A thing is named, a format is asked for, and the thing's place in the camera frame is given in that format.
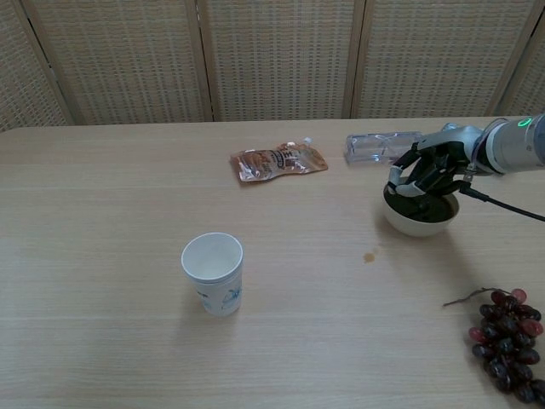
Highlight woven folding screen panel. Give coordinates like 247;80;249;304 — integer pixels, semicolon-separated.
0;0;72;133
496;0;545;118
195;0;367;123
351;0;537;120
19;0;214;127

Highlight white round bowl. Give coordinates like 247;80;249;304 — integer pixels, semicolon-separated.
381;181;460;238

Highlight orange spout pouch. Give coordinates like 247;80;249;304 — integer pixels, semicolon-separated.
230;136;330;187

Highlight clear plastic water bottle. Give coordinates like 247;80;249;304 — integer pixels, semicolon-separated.
345;131;425;167

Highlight grey black right robot hand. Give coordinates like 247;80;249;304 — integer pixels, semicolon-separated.
386;122;487;199

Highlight bunch of red grapes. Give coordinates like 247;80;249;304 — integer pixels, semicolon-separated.
442;287;545;404

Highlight white paper cup blue print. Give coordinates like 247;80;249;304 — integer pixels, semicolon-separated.
181;232;244;317

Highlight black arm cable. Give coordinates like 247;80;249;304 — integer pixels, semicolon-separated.
457;178;545;222

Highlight dark brown liquid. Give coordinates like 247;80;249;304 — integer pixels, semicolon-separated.
383;189;456;224

